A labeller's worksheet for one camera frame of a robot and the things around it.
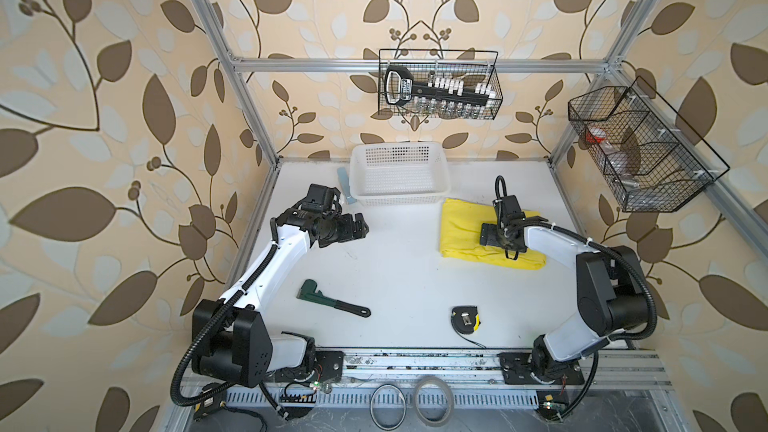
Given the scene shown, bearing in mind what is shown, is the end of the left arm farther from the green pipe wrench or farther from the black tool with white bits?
the black tool with white bits

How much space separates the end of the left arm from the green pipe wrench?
18 cm

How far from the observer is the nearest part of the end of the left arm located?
59 cm

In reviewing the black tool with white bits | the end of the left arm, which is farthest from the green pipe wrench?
the black tool with white bits

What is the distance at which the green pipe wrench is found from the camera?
2.81ft
